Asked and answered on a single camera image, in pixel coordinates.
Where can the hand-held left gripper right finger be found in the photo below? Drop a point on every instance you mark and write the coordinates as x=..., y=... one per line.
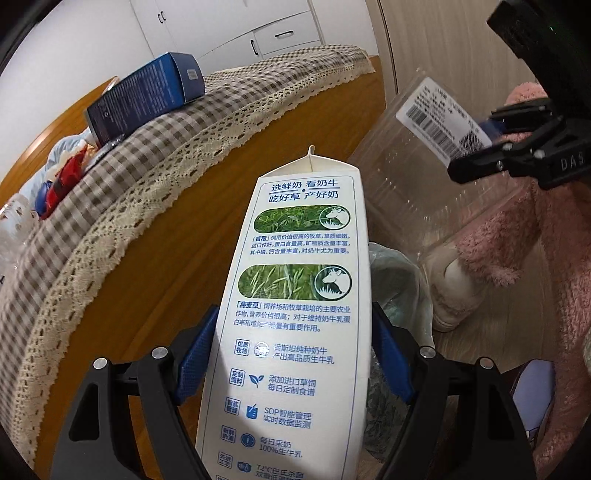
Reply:
x=392, y=355

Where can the pink fuzzy pants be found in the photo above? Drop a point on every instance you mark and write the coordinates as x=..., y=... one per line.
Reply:
x=545, y=277

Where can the clear bottle with blue cap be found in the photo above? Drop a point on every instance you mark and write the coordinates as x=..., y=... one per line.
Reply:
x=18, y=240

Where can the wooden bed frame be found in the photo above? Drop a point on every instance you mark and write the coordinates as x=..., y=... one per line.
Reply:
x=184, y=258

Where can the red snack packet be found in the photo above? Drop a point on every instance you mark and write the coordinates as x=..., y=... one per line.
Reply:
x=64, y=180

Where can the white fuzzy slipper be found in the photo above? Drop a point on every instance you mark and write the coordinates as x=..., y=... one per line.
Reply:
x=450, y=286

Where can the dark blue box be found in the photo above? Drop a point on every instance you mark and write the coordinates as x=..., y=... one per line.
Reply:
x=138, y=101

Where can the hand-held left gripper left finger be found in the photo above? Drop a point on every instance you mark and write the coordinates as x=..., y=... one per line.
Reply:
x=196, y=360

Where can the light blue duvet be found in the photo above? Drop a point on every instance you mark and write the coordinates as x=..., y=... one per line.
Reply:
x=64, y=147

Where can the white milk carton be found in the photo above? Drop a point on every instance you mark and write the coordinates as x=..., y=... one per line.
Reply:
x=286, y=277

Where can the clear plastic container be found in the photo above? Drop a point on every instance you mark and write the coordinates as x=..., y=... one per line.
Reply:
x=406, y=184

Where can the checked lace-trimmed bedspread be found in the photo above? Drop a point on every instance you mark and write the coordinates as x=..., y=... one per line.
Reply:
x=138, y=152

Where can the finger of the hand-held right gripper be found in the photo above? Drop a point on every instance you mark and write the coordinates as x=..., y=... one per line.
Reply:
x=489, y=125
x=480, y=161

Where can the pale purple flat object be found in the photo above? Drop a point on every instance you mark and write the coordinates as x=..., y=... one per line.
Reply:
x=531, y=397

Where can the leaf-print white trash bag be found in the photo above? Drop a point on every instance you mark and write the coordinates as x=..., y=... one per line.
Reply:
x=397, y=286

